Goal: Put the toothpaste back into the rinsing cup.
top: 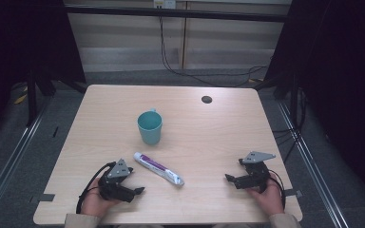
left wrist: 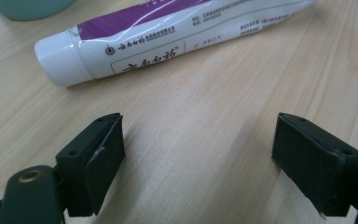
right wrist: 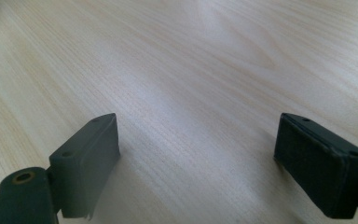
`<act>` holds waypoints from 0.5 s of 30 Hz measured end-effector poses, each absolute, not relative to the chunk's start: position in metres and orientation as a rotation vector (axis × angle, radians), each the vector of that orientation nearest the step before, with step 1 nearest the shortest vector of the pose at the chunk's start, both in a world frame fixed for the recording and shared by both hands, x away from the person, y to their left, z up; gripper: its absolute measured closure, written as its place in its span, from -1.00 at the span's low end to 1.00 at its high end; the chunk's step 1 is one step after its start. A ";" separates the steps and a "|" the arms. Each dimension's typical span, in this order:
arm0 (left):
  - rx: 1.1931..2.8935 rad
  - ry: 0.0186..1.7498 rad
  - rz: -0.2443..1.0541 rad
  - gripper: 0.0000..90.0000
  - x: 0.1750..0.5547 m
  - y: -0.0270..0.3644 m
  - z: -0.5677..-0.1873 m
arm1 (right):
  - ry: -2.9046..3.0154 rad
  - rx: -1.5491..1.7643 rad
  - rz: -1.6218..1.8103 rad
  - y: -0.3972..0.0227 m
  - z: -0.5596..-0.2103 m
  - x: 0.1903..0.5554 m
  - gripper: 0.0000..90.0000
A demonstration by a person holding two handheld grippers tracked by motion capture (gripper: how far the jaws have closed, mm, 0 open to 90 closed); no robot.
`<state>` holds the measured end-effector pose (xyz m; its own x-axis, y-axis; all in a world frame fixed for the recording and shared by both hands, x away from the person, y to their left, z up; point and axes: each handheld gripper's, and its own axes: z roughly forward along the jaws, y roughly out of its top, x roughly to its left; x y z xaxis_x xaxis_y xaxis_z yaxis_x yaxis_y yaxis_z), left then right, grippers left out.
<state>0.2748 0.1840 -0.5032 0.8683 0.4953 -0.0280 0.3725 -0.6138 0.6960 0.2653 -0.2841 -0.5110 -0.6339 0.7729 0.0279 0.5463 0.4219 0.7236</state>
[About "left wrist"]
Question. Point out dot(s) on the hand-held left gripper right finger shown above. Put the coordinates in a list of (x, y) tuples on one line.
[(317, 168)]

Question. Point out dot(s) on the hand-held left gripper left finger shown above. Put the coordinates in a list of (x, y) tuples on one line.
[(90, 165)]

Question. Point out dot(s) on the teal cup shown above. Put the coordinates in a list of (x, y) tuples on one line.
[(28, 7)]

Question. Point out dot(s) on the white and purple toothpaste tube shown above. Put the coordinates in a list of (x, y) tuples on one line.
[(155, 40)]

